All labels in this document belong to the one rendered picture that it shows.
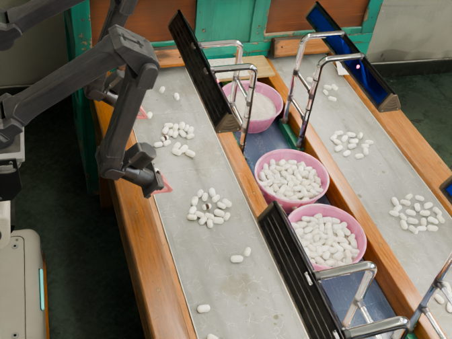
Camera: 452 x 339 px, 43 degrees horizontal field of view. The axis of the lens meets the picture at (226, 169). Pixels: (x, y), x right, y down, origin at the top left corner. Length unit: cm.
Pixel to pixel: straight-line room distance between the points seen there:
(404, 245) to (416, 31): 231
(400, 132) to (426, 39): 184
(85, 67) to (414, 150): 139
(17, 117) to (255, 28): 137
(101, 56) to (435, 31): 310
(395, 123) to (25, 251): 156
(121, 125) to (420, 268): 104
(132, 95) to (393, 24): 271
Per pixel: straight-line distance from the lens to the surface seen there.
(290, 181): 204
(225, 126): 170
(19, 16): 176
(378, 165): 222
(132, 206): 186
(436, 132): 379
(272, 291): 173
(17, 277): 234
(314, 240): 188
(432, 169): 226
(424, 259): 196
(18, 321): 223
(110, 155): 157
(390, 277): 185
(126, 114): 147
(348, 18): 272
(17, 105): 140
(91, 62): 133
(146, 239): 177
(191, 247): 179
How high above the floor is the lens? 214
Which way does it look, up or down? 43 degrees down
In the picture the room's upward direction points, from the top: 8 degrees clockwise
